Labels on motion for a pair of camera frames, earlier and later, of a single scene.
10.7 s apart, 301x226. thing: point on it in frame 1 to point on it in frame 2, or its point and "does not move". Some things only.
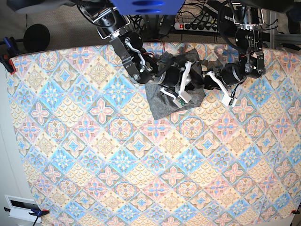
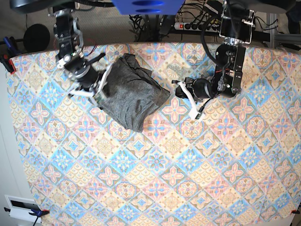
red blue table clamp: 10,51 does not move
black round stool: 36,38 does not move
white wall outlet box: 20,207 does not move
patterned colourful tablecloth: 96,157 does not move
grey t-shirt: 162,102 to 131,92
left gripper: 174,81 to 90,81
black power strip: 183,26 does not move
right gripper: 225,79 to 199,92
